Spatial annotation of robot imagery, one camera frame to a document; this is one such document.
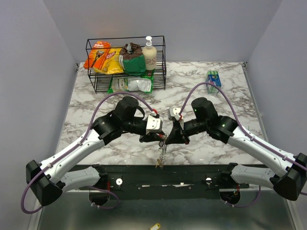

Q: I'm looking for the yellow chips bag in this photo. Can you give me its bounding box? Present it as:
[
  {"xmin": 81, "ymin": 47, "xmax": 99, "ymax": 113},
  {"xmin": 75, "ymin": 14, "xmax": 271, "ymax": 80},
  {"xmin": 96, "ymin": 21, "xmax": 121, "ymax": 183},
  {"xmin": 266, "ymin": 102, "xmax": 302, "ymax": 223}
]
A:
[{"xmin": 93, "ymin": 48, "xmax": 124, "ymax": 75}]

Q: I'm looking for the green white snack bag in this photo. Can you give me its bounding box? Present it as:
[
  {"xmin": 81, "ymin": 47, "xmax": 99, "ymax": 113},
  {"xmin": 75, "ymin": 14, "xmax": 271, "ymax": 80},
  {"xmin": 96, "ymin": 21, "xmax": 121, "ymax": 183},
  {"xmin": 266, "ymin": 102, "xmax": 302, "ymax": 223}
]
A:
[{"xmin": 107, "ymin": 70, "xmax": 154, "ymax": 93}]

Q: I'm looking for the yellow tag on floor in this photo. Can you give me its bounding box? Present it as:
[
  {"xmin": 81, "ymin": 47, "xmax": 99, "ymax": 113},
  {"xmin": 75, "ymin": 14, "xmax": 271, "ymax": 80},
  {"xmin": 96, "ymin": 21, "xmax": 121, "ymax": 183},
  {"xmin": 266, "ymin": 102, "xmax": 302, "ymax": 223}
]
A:
[{"xmin": 149, "ymin": 223, "xmax": 161, "ymax": 230}]

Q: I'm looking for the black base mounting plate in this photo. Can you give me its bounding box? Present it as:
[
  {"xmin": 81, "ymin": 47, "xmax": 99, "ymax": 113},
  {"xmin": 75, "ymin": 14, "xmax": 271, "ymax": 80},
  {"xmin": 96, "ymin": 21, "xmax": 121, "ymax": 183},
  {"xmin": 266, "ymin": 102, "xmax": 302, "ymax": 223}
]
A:
[{"xmin": 89, "ymin": 163, "xmax": 251, "ymax": 201}]

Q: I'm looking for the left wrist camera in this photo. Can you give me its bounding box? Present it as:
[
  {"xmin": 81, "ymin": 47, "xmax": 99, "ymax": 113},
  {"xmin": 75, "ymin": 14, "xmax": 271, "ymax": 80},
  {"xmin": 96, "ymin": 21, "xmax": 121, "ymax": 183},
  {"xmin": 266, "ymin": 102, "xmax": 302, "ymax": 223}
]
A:
[{"xmin": 145, "ymin": 110, "xmax": 163, "ymax": 134}]

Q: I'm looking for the orange razor package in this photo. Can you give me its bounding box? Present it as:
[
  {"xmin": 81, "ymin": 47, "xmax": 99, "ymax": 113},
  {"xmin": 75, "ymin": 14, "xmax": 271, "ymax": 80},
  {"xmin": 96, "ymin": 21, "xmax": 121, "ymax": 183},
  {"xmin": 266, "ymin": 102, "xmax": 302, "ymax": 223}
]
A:
[{"xmin": 83, "ymin": 41, "xmax": 111, "ymax": 72}]

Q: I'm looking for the cream soap pump bottle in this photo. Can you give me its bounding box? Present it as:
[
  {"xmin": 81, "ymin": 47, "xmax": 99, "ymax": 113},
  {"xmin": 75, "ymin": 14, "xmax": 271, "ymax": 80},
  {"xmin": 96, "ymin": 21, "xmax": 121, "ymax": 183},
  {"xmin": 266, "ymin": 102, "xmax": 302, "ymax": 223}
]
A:
[{"xmin": 142, "ymin": 36, "xmax": 157, "ymax": 70}]

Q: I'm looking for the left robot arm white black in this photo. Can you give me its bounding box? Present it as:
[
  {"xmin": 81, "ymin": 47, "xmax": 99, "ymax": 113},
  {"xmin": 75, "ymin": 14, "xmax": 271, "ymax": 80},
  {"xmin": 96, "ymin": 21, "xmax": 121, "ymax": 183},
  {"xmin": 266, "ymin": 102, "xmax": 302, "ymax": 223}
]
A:
[{"xmin": 21, "ymin": 93, "xmax": 164, "ymax": 207}]

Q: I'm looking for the blue green sponge pack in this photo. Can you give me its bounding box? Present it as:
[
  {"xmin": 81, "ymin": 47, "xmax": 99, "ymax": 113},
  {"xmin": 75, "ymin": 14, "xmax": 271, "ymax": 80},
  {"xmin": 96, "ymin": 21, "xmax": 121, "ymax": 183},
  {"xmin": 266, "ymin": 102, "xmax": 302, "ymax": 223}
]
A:
[{"xmin": 206, "ymin": 70, "xmax": 221, "ymax": 93}]

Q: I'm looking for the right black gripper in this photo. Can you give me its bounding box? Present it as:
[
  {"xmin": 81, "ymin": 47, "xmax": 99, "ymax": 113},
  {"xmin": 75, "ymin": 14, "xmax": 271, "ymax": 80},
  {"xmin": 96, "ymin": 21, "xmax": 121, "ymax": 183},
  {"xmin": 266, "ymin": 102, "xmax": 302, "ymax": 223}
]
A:
[{"xmin": 165, "ymin": 118, "xmax": 209, "ymax": 145}]

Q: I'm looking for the green brown bag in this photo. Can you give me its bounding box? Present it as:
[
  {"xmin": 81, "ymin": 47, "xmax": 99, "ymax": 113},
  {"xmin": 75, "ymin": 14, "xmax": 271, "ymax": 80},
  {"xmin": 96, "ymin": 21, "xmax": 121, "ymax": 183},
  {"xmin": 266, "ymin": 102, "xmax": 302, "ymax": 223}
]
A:
[{"xmin": 119, "ymin": 43, "xmax": 146, "ymax": 76}]

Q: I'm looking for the black wire rack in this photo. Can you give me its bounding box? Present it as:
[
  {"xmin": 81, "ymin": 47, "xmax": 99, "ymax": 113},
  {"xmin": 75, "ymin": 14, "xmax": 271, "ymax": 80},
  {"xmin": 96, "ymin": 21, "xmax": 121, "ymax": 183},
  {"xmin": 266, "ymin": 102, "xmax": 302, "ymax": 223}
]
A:
[{"xmin": 83, "ymin": 35, "xmax": 166, "ymax": 93}]

